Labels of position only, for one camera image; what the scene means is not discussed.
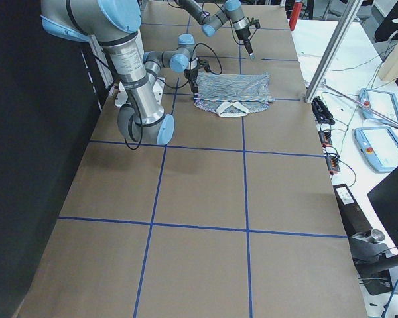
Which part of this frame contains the black braided left cable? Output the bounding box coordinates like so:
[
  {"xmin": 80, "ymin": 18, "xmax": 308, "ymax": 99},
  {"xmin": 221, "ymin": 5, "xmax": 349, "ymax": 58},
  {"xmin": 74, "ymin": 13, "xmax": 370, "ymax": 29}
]
[{"xmin": 165, "ymin": 42, "xmax": 224, "ymax": 90}]

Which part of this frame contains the navy white striped polo shirt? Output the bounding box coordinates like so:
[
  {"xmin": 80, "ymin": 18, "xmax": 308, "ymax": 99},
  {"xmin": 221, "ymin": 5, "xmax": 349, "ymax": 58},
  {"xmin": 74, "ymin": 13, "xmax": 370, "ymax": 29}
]
[{"xmin": 194, "ymin": 72, "xmax": 275, "ymax": 118}]

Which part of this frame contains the metal rod with green tip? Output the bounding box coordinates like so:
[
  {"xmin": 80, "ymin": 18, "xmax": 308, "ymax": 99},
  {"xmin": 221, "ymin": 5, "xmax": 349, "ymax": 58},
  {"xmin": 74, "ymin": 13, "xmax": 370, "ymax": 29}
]
[{"xmin": 320, "ymin": 83, "xmax": 398, "ymax": 129}]

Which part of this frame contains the orange black connector module one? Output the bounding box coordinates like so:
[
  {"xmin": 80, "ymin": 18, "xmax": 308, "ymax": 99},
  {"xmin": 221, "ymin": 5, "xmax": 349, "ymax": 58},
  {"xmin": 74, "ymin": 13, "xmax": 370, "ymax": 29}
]
[{"xmin": 318, "ymin": 130, "xmax": 332, "ymax": 148}]

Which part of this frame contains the orange black connector module two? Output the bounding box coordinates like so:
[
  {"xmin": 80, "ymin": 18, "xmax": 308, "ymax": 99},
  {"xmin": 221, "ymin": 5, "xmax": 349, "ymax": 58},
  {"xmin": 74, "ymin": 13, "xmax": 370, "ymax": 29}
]
[{"xmin": 325, "ymin": 153, "xmax": 340, "ymax": 175}]

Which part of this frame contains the white side desk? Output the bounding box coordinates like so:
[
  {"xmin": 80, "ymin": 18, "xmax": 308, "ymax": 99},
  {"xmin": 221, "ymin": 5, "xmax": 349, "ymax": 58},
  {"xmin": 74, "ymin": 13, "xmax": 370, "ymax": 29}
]
[{"xmin": 292, "ymin": 20, "xmax": 398, "ymax": 317}]

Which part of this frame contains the aluminium extrusion frame post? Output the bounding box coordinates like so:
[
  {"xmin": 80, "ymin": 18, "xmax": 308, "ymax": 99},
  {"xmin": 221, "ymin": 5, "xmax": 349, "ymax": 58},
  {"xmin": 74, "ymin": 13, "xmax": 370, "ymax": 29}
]
[{"xmin": 304, "ymin": 0, "xmax": 362, "ymax": 103}]

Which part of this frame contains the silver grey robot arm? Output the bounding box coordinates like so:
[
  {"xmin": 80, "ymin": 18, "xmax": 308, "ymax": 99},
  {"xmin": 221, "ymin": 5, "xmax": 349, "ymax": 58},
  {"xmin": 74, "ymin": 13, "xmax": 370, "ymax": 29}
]
[
  {"xmin": 41, "ymin": 0, "xmax": 197, "ymax": 145},
  {"xmin": 175, "ymin": 0, "xmax": 261, "ymax": 60}
]

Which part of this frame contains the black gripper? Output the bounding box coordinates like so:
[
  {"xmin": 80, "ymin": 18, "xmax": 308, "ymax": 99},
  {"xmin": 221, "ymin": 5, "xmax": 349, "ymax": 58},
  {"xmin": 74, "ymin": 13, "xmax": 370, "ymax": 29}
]
[
  {"xmin": 237, "ymin": 28, "xmax": 255, "ymax": 60},
  {"xmin": 184, "ymin": 68, "xmax": 199, "ymax": 98}
]

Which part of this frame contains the far blue teach pendant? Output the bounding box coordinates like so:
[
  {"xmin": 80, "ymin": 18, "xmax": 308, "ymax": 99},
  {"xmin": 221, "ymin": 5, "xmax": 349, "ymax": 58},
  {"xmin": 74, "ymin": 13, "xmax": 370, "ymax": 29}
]
[{"xmin": 359, "ymin": 89, "xmax": 398, "ymax": 122}]

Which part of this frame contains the blue teach pendant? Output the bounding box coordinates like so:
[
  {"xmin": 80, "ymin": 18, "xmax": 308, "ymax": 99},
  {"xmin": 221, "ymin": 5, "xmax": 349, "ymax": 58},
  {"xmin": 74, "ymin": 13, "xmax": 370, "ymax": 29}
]
[
  {"xmin": 354, "ymin": 126, "xmax": 398, "ymax": 173},
  {"xmin": 359, "ymin": 89, "xmax": 398, "ymax": 122}
]

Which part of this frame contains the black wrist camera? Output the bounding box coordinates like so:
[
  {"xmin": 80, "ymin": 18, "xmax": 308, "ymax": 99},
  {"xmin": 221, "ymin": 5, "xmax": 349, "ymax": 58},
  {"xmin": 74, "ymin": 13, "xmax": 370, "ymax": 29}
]
[
  {"xmin": 197, "ymin": 58, "xmax": 211, "ymax": 73},
  {"xmin": 247, "ymin": 17, "xmax": 261, "ymax": 30}
]

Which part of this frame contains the black tool on desk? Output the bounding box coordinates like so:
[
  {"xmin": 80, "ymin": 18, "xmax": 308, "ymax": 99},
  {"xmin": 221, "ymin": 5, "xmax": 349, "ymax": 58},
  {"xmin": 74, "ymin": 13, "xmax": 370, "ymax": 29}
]
[{"xmin": 311, "ymin": 96, "xmax": 336, "ymax": 125}]

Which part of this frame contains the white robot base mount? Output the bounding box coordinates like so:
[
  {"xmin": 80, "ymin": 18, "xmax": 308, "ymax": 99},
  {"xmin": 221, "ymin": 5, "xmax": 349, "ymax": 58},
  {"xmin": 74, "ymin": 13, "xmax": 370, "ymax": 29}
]
[{"xmin": 115, "ymin": 76, "xmax": 166, "ymax": 107}]

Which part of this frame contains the near blue teach pendant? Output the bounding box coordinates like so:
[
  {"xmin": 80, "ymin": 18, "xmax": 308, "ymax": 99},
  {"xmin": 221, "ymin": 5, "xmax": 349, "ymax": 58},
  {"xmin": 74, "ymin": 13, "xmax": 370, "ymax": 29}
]
[{"xmin": 354, "ymin": 126, "xmax": 398, "ymax": 173}]

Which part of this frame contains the black monitor on stand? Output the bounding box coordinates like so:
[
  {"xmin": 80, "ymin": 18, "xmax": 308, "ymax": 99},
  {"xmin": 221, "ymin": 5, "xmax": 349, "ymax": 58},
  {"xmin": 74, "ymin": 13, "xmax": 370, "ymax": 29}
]
[{"xmin": 349, "ymin": 167, "xmax": 398, "ymax": 295}]

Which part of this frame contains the red cylinder tube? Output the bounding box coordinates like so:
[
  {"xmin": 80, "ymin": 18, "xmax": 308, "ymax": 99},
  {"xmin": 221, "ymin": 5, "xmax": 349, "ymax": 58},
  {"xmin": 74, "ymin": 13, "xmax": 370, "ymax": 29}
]
[{"xmin": 289, "ymin": 0, "xmax": 303, "ymax": 31}]

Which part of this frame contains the black rectangular device box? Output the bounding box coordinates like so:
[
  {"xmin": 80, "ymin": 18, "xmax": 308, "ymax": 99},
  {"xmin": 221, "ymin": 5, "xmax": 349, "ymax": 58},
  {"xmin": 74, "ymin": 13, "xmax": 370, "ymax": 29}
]
[{"xmin": 333, "ymin": 184, "xmax": 373, "ymax": 237}]

